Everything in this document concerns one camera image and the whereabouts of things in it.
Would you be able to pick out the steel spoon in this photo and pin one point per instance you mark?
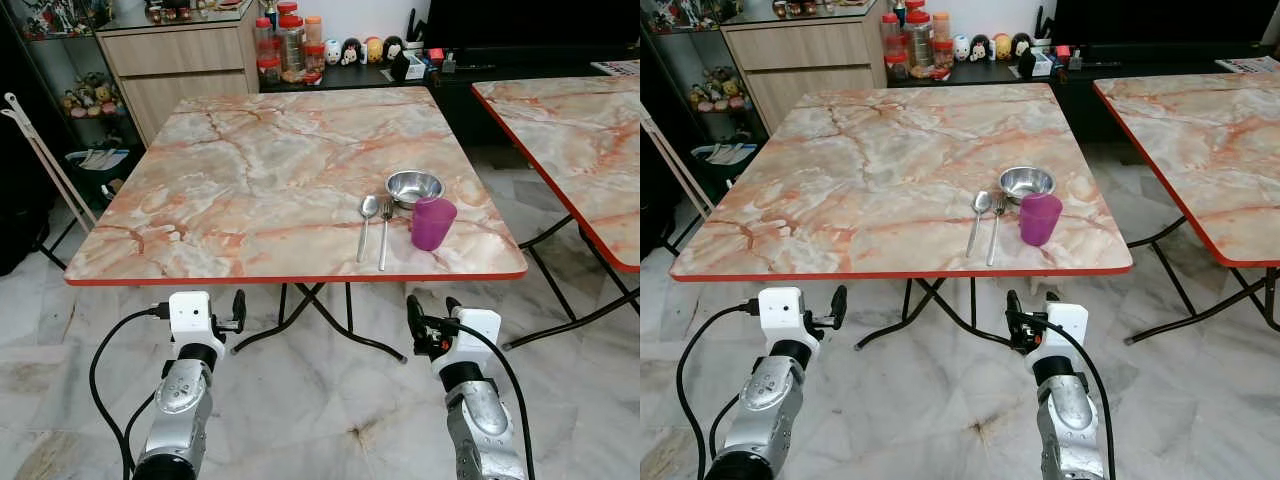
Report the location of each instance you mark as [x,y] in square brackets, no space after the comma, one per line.
[981,203]
[368,207]

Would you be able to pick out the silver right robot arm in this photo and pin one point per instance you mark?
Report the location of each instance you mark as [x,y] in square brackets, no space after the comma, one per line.
[1070,420]
[485,420]

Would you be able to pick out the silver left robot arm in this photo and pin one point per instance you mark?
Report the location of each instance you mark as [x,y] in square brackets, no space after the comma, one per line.
[185,400]
[765,405]

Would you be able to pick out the black metal table legs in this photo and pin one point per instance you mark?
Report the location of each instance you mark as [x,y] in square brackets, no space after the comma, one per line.
[972,300]
[348,305]
[548,285]
[1170,278]

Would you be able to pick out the purple plastic cup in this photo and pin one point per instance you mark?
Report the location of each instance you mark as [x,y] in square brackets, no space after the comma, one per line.
[432,223]
[1040,220]

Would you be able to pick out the steel fork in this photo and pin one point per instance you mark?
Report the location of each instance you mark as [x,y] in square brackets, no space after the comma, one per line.
[385,215]
[997,215]

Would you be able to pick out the small steel bowl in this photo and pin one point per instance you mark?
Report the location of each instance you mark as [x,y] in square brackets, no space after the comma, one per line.
[1027,184]
[415,187]

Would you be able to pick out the black TV console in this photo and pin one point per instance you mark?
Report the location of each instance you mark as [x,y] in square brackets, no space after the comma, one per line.
[460,110]
[1075,115]

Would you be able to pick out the white folded rack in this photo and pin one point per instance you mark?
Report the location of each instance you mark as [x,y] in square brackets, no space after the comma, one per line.
[680,165]
[40,144]

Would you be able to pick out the small white box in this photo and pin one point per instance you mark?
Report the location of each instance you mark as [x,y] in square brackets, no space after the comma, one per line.
[408,66]
[1036,63]

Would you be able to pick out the light wooden cabinet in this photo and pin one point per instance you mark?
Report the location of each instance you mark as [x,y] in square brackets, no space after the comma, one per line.
[800,65]
[180,70]

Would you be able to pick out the black round figurine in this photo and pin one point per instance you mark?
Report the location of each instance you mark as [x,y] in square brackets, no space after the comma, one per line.
[351,50]
[393,48]
[1021,44]
[979,46]

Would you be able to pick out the yellow round figurine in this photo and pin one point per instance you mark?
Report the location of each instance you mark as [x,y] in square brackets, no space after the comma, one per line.
[1001,45]
[373,48]

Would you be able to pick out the white round figurine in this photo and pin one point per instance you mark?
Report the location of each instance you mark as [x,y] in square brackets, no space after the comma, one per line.
[960,46]
[333,50]

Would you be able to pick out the tall red-lid plastic jar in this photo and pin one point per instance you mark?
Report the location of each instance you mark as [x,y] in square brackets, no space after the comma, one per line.
[918,42]
[291,45]

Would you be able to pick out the medium red-lid plastic jar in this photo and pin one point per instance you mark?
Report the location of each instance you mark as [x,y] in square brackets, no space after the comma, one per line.
[891,35]
[265,38]

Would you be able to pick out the orange-lid plastic jar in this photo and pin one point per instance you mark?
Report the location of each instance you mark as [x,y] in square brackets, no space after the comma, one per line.
[941,28]
[314,35]

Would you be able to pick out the glass display cabinet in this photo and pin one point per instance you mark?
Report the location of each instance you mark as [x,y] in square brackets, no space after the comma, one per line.
[60,60]
[690,60]

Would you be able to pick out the printed magazine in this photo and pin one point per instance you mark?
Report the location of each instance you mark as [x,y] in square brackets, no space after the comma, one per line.
[1250,64]
[618,68]

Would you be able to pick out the black television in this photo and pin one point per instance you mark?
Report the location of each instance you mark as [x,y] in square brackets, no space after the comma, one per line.
[530,20]
[1160,20]

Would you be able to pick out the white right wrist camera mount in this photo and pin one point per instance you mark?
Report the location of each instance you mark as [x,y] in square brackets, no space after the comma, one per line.
[475,335]
[1064,330]

